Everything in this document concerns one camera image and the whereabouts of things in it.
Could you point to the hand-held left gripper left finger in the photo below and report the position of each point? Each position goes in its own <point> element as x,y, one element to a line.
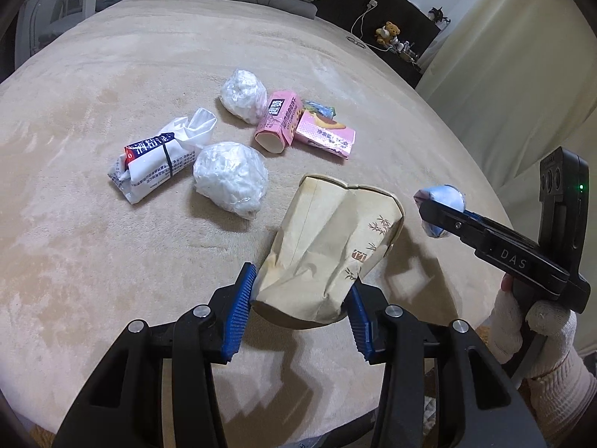
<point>237,310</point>

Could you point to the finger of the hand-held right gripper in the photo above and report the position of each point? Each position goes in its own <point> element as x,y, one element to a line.
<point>443,217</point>
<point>473,217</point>

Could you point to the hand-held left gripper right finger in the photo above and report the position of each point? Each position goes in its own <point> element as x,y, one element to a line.
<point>360,324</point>

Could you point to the blue and white wrapper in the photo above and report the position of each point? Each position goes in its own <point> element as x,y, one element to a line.
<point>445,196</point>

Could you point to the crushed brown paper cup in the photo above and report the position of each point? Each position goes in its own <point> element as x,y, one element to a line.
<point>317,242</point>

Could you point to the large white plastic bag ball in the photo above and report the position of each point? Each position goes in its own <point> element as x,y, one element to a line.
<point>231,177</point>

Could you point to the pink snack packet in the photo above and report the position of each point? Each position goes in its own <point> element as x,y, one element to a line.
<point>322,136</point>

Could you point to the colourful candy wrapper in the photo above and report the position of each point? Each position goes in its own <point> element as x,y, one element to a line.
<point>322,108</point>

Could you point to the white printed package red label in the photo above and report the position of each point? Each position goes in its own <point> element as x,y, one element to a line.
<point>149,163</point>

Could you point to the person's right forearm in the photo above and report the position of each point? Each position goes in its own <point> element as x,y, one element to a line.
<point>569,406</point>

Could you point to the person's right hand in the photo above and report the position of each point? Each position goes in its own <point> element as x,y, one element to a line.
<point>506,336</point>

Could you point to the beige bed blanket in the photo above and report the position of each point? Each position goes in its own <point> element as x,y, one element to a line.
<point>116,266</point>

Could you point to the cream curtain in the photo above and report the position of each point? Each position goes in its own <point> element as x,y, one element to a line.
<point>513,79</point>

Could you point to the small bedside clutter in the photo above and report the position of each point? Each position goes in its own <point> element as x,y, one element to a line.
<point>405,51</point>

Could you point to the pink drink carton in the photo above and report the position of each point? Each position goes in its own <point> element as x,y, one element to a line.
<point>277,121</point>

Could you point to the brown teddy bear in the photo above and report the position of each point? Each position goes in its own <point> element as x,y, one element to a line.
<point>388,33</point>

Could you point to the eyeglasses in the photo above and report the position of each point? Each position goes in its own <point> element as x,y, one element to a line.
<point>357,43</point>

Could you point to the black figurine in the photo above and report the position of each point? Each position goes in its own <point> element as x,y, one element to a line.
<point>438,14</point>

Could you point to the small white plastic bag ball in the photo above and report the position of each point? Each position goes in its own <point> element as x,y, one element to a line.
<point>242,95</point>

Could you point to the black headboard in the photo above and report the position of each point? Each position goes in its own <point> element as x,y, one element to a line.
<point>401,0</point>

